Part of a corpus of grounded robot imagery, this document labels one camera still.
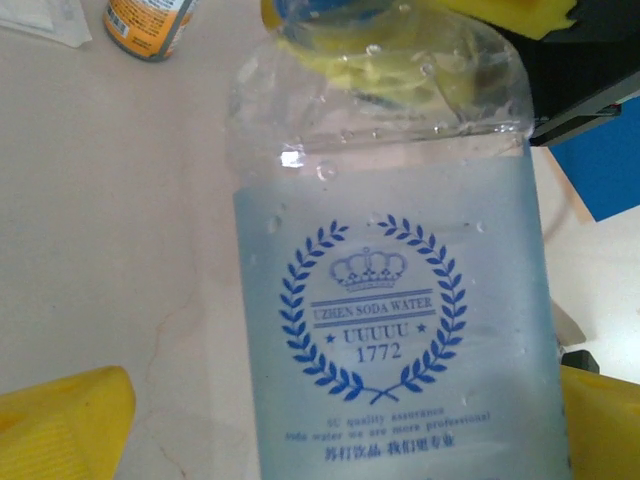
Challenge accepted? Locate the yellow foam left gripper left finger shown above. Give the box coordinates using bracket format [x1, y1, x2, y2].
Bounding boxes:
[0, 365, 137, 480]

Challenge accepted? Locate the orange lidded jar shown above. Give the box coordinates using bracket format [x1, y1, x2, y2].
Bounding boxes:
[102, 0, 201, 64]

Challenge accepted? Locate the white sachet packet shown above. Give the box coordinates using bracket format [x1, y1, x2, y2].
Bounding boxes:
[0, 0, 94, 50]

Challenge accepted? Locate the soda water bottle blue cap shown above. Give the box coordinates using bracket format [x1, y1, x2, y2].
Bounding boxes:
[224, 0, 574, 480]

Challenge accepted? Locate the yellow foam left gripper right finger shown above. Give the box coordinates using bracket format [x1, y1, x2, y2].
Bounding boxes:
[559, 364, 640, 480]

